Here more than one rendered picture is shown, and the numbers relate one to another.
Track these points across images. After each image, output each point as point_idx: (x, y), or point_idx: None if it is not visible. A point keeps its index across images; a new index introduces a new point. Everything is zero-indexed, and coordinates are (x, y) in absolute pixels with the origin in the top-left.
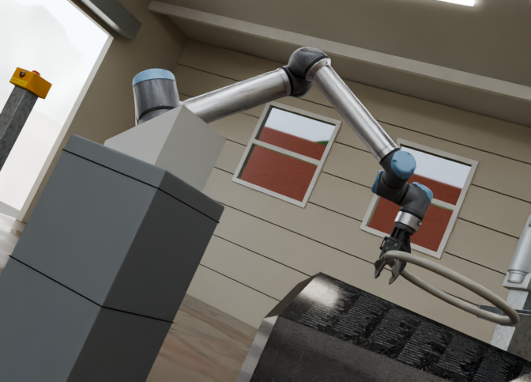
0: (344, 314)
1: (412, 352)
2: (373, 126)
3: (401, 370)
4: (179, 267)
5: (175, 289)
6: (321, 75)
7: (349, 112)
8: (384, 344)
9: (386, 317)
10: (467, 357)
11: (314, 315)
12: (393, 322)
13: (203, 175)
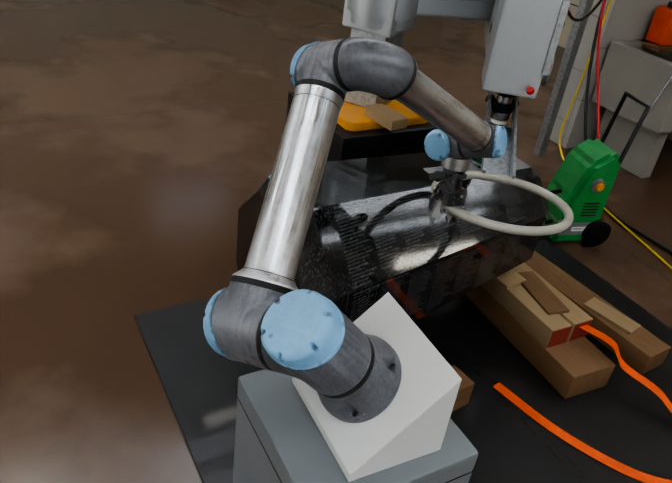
0: (374, 244)
1: (440, 238)
2: (472, 121)
3: (444, 261)
4: None
5: None
6: (414, 93)
7: (449, 121)
8: (421, 249)
9: (400, 216)
10: (469, 208)
11: (358, 269)
12: (408, 217)
13: None
